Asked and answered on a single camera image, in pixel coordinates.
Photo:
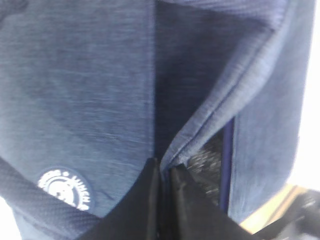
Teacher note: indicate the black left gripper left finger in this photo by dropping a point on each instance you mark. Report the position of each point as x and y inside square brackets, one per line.
[135, 216]

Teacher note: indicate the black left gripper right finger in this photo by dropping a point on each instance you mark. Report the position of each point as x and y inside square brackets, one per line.
[195, 217]

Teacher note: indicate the navy blue lunch bag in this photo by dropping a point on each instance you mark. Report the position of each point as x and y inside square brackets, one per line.
[92, 89]

